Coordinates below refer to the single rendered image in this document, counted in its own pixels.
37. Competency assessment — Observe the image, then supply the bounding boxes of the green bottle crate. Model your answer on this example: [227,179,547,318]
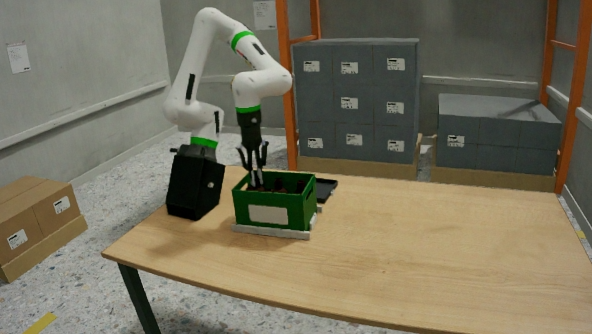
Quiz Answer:
[235,171,317,231]

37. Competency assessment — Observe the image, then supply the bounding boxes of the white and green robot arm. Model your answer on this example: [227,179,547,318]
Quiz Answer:
[163,7,292,162]

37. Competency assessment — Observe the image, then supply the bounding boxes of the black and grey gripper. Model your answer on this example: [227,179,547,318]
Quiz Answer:
[236,124,269,187]

